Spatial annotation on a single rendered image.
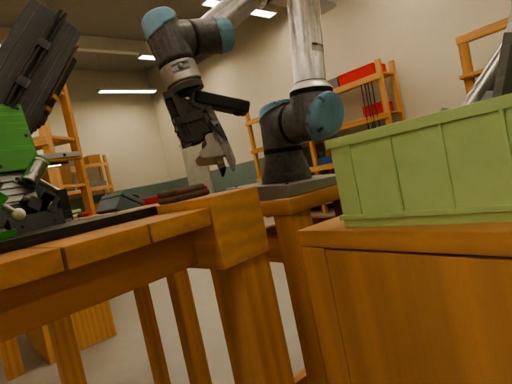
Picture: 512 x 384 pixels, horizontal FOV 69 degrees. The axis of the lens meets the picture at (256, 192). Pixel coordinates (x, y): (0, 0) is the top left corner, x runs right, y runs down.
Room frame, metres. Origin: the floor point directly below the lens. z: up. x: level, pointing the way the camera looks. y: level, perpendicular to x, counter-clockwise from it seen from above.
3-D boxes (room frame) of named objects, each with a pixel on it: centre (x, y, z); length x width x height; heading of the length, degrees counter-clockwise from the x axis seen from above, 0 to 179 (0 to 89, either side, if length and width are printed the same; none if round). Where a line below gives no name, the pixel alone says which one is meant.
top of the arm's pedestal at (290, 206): (1.12, -0.10, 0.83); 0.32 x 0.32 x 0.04; 39
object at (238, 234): (1.30, 0.58, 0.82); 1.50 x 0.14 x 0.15; 46
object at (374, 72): (6.70, -1.28, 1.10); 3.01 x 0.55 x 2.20; 42
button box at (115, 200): (1.18, 0.43, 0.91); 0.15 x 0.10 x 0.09; 46
